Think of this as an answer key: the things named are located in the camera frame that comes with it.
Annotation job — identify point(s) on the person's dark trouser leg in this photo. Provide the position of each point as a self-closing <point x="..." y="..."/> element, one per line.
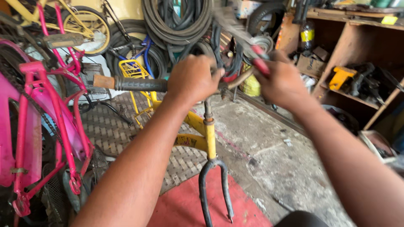
<point x="299" y="219"/>

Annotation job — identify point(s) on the red floor mat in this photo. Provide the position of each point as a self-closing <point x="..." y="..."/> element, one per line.
<point x="189" y="201"/>

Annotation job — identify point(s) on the person's right fingers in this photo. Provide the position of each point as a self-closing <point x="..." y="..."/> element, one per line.
<point x="263" y="78"/>

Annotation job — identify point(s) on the yellow plastic bag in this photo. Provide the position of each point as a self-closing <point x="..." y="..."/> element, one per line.
<point x="251" y="85"/>

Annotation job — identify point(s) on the person's right hand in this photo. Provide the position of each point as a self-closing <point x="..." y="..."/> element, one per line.
<point x="282" y="83"/>

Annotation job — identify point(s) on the small yellow bicycle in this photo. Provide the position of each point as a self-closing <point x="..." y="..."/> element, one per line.
<point x="75" y="25"/>

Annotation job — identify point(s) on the heap of black bicycle tyres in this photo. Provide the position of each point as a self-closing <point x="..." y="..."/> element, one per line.
<point x="176" y="34"/>

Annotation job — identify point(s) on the person's left hand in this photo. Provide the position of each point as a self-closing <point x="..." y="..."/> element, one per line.
<point x="191" y="78"/>

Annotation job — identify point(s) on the woven floor mat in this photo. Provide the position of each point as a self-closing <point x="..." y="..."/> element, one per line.
<point x="126" y="132"/>

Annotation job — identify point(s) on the pink bicycle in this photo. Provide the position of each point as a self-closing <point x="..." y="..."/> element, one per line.
<point x="38" y="119"/>

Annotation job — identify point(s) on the wooden shelf with parts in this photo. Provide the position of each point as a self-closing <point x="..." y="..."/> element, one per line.
<point x="353" y="63"/>

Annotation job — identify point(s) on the blue bicycle frame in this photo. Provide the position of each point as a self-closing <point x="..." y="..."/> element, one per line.
<point x="143" y="53"/>

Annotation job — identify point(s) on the person's left fingers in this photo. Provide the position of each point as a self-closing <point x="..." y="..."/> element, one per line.
<point x="216" y="74"/>

